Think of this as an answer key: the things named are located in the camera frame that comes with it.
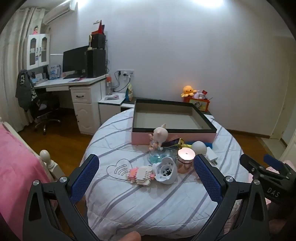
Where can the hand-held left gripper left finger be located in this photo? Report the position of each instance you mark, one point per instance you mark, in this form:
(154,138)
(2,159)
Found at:
(84,178)

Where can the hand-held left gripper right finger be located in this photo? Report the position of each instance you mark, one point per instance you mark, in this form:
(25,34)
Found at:
(207,178)

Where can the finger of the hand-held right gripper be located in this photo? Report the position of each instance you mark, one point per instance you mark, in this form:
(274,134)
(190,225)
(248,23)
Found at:
(274,160)
(251,165)

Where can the white plug adapter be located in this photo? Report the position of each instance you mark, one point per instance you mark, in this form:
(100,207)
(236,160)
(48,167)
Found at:
(209,155)

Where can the white bust figure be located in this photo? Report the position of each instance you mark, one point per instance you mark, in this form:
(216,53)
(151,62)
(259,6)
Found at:
(199,147)

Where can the white hollow plastic shell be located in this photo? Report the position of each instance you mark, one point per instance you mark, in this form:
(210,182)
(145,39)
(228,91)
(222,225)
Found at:
(165,171)

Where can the pink cardboard box dark rim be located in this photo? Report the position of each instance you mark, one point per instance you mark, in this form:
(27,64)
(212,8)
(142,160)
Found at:
(171,136)

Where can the pink white block figure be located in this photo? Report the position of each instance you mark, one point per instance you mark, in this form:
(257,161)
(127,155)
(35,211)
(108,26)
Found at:
(141,175)

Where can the pink doll figurine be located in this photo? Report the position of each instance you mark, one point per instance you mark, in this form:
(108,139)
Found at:
(159,135)

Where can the blue flat item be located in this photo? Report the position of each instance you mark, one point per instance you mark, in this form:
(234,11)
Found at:
(209,144)

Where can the yellow plastic item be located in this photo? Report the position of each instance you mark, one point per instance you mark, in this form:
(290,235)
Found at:
(182,143)

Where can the white door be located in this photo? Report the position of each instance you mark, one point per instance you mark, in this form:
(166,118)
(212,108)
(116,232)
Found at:
(281,111)

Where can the pink blanket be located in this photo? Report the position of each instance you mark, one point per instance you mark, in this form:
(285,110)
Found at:
(16,166)

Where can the white nightstand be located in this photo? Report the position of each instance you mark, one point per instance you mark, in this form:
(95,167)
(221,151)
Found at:
(108,109)

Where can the red storage box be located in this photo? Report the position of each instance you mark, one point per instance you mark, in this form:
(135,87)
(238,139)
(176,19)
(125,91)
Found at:
(198,104)

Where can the white desk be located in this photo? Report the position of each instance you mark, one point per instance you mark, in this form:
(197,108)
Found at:
(85,104)

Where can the black office chair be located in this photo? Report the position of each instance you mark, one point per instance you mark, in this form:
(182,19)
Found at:
(45,109)

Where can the purple plush toy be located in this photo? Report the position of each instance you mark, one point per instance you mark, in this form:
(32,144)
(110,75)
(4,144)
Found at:
(197,95)

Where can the red card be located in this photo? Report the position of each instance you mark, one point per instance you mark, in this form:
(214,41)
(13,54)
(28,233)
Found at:
(204,92)

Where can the pink packet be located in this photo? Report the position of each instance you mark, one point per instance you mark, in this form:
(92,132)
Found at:
(112,96)

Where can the orange octopus plush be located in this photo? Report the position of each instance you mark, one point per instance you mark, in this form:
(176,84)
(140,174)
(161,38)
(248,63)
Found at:
(187,90)

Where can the orange capped bottle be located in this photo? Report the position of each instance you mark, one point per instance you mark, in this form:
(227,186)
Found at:
(109,85)

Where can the snack bag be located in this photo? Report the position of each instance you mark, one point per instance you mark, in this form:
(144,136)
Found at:
(129,92)

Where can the pink papers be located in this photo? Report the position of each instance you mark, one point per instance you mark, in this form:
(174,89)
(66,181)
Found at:
(77,80)

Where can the black keyboard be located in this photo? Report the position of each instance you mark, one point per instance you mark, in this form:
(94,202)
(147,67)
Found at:
(74,76)

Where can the grey patterned jacket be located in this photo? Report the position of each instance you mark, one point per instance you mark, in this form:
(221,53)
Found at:
(24,88)

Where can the blue white card box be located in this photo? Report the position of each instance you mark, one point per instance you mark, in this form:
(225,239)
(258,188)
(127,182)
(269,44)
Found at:
(54,71)

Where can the white charger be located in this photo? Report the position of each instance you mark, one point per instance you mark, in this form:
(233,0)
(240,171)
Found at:
(126,74)

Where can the black computer tower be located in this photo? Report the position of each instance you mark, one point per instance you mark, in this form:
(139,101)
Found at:
(96,62)

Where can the black monitor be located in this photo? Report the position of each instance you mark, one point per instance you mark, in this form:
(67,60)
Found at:
(74,60)

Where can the white hutch cabinet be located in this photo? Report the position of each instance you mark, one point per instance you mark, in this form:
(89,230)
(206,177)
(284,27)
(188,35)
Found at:
(45,51)

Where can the small beige ornament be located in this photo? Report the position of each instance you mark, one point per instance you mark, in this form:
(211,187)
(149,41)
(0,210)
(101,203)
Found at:
(90,42)

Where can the black speaker box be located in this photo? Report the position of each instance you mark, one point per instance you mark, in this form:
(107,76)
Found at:
(99,41)

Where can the white curtain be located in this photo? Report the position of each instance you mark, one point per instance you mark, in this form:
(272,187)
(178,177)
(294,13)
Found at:
(11,58)

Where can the red paper bag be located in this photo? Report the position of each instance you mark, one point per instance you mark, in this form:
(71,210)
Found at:
(100,27)

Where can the small doll ornament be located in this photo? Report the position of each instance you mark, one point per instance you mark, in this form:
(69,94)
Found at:
(35,30)

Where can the white air conditioner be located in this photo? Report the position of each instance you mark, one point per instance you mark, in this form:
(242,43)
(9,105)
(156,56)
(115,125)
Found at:
(60,11)

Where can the cream bed post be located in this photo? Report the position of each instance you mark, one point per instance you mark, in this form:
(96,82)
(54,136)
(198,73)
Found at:
(46,157)

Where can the white wall socket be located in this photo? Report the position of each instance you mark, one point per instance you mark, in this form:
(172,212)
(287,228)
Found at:
(126,72)

